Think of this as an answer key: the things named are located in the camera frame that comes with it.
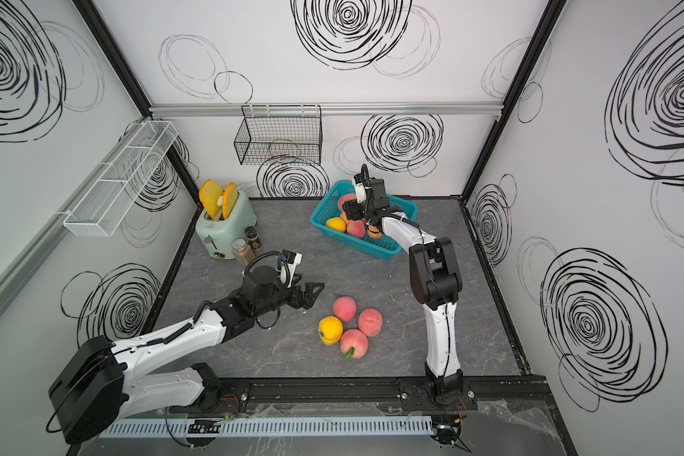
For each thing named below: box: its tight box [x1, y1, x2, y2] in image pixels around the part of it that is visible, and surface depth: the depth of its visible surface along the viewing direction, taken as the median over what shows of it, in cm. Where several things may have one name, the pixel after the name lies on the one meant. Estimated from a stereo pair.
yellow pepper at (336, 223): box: [325, 216, 347, 233], surface depth 107 cm
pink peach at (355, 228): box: [345, 219, 366, 239], surface depth 106 cm
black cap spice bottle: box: [244, 226, 263, 253], surface depth 101 cm
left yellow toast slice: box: [198, 179, 225, 220], surface depth 96 cm
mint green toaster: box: [195, 190, 258, 261], surface depth 95 cm
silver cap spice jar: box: [231, 237, 256, 267], surface depth 96 cm
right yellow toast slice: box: [221, 182, 239, 221], surface depth 93 cm
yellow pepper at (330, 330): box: [318, 315, 344, 346], surface depth 82 cm
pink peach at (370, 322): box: [358, 307, 383, 338], surface depth 83 cm
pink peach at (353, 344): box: [340, 328, 369, 361], surface depth 79 cm
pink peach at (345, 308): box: [332, 296, 358, 323], surface depth 86 cm
